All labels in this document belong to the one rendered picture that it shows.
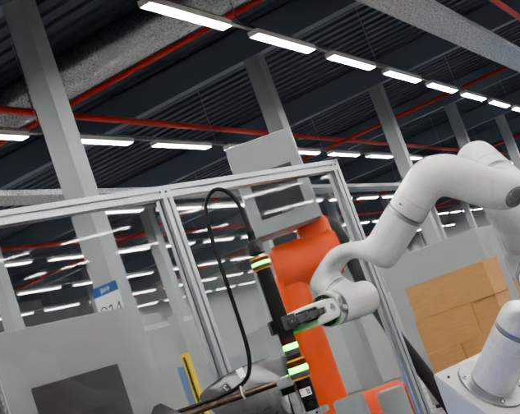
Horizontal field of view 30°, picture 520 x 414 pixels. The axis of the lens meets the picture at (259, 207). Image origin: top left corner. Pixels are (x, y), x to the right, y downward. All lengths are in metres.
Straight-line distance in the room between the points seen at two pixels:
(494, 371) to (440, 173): 0.68
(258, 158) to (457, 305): 4.51
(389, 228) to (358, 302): 0.20
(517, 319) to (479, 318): 7.62
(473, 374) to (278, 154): 3.71
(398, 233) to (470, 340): 8.06
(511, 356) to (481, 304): 7.55
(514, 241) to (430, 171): 0.34
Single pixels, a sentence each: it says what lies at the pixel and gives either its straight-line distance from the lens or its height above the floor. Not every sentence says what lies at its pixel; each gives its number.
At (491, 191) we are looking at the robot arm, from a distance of 2.21.
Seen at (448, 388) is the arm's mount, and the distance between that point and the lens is 2.67.
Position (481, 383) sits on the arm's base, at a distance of 2.69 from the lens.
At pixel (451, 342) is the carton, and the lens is 10.30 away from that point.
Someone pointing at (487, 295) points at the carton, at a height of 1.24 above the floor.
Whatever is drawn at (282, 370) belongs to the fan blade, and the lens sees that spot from 2.27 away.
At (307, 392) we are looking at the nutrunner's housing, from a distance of 2.13.
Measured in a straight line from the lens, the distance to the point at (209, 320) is 2.96.
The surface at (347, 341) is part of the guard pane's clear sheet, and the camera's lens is 3.39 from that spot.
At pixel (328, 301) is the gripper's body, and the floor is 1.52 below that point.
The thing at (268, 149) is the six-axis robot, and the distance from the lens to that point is 6.22.
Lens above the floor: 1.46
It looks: 8 degrees up
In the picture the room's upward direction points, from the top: 20 degrees counter-clockwise
